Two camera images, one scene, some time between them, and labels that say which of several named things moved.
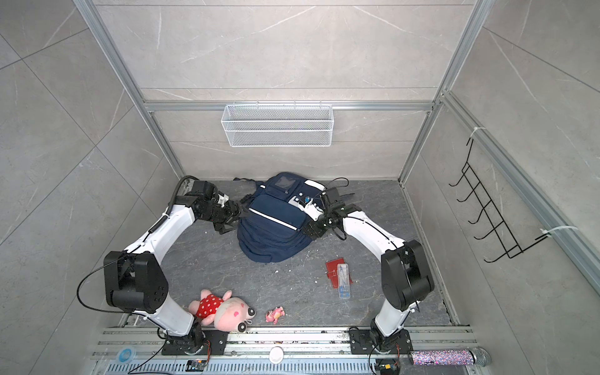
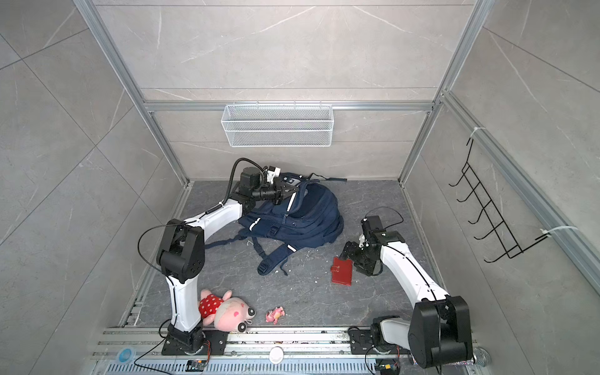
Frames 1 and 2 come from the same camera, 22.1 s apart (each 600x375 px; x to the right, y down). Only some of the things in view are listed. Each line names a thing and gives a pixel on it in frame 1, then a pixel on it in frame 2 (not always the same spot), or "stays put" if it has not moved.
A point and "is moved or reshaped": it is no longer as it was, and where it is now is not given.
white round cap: [276, 355] stays put
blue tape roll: [126, 355] stays put
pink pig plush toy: [228, 314] stays put
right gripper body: [320, 226] to [361, 255]
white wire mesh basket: [277, 126] stays put
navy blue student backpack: [269, 226] is moved or reshaped
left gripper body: [221, 216] to [268, 192]
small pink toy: [273, 315] stays put
